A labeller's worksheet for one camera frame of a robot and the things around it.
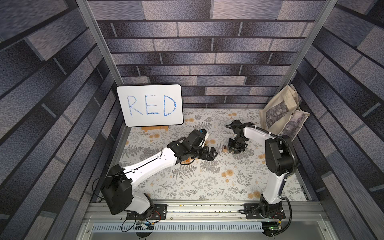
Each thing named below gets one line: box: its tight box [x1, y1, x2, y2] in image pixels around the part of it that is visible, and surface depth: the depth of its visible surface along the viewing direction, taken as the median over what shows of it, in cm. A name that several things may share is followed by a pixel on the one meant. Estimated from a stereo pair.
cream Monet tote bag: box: [259, 84, 311, 142], surface depth 94 cm
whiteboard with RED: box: [116, 84, 184, 128], surface depth 99 cm
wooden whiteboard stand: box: [141, 125, 169, 132], surface depth 105 cm
